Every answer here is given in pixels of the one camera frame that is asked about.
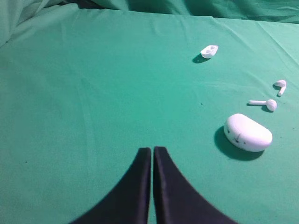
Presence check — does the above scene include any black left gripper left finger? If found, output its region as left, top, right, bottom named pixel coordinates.
left=72, top=147, right=151, bottom=224

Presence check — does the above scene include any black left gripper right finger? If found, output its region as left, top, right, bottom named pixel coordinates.
left=153, top=147, right=236, bottom=224

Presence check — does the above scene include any white bluetooth earbud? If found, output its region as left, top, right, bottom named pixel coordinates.
left=248, top=99, right=278, bottom=112
left=274, top=80, right=287, bottom=97

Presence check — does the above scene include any white earbud case body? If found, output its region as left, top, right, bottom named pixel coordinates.
left=224, top=113, right=273, bottom=152

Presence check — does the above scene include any white earbud case lid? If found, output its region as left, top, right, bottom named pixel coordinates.
left=200, top=45, right=219, bottom=59

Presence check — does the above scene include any green table cloth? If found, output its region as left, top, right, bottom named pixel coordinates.
left=0, top=4, right=299, bottom=224

